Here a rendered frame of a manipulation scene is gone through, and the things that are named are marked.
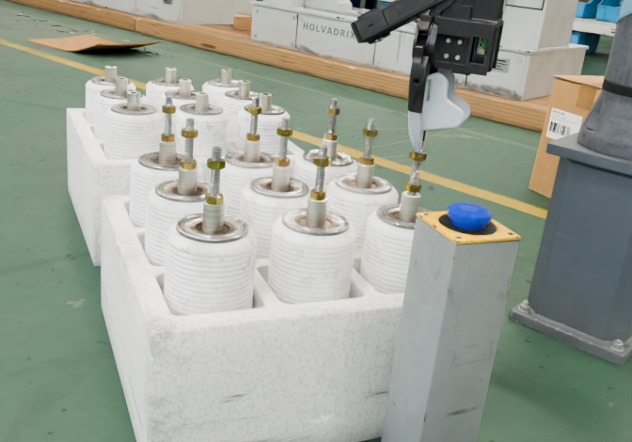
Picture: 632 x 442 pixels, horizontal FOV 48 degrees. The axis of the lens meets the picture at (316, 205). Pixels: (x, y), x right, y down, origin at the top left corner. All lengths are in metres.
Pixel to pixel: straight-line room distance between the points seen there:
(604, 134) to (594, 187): 0.08
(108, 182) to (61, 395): 0.40
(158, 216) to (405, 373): 0.33
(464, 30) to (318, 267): 0.29
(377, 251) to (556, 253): 0.42
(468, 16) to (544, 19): 2.04
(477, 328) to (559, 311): 0.52
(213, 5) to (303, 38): 0.89
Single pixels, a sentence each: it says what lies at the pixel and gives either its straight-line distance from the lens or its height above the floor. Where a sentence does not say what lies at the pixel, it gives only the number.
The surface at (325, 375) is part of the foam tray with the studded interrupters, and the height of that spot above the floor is 0.10.
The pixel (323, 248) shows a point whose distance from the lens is 0.76.
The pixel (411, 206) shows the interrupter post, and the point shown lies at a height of 0.27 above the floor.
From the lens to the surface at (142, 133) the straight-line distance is 1.22.
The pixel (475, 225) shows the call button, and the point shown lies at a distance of 0.66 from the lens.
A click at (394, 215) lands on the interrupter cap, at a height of 0.25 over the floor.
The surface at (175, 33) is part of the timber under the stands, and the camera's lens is 3.91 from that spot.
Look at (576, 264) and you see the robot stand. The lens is 1.16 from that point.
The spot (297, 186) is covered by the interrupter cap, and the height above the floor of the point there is 0.25.
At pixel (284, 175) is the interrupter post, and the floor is 0.27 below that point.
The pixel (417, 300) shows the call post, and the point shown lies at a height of 0.23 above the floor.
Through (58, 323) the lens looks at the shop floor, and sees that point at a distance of 1.10.
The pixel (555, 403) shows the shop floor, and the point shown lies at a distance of 1.04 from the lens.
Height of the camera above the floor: 0.54
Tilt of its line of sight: 20 degrees down
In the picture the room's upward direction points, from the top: 6 degrees clockwise
